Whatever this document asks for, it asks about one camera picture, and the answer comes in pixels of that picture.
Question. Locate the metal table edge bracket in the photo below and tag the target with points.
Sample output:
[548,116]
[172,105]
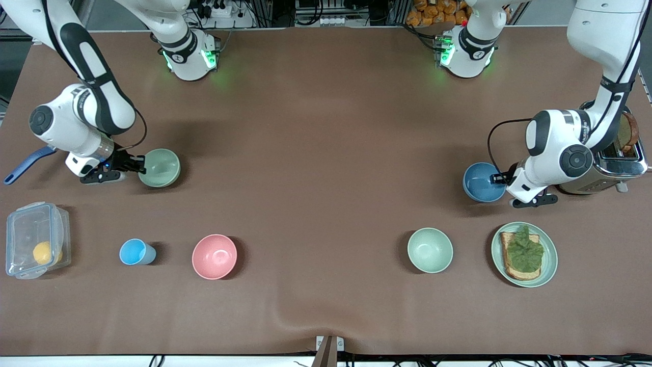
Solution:
[329,346]

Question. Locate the pink bowl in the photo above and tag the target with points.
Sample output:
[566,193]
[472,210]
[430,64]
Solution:
[214,257]

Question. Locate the toast slice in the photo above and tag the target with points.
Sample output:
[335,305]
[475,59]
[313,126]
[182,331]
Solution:
[519,274]

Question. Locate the small white socket strip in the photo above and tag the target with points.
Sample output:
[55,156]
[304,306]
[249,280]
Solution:
[332,21]

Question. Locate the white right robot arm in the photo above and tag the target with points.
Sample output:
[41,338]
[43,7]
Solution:
[97,66]

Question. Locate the light green plate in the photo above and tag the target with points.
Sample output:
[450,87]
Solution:
[550,255]

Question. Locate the silver beige toaster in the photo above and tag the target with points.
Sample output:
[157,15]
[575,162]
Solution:
[616,171]

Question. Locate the blue bowl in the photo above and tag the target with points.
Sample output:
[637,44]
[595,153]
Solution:
[481,183]

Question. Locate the brown bread slice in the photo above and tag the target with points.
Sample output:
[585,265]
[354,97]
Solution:
[629,132]

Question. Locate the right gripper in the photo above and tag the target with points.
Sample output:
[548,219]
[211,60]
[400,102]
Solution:
[121,160]

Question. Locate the light blue cup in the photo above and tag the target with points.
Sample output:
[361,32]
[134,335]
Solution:
[133,252]

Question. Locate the yellow lemon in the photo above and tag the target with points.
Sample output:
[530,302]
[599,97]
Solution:
[43,253]

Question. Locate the green lettuce leaf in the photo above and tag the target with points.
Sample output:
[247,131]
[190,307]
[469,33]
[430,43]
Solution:
[524,252]

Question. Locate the clear plastic food container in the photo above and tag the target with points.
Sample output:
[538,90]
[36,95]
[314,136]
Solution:
[25,229]

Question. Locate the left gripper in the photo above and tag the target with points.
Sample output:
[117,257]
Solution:
[505,178]

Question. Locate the bag of orange buns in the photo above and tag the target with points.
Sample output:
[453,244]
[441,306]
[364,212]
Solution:
[433,12]

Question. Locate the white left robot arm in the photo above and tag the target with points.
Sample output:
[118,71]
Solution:
[601,30]

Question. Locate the white power strip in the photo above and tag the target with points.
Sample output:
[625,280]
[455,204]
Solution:
[219,10]

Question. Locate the light green bowl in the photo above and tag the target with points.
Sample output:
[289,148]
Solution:
[160,168]
[430,250]

